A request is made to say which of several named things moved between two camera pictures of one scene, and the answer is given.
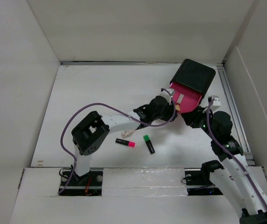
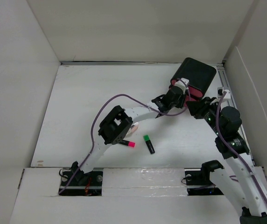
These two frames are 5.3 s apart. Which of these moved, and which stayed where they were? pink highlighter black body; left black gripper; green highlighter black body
Moved: left black gripper
Stayed: green highlighter black body; pink highlighter black body
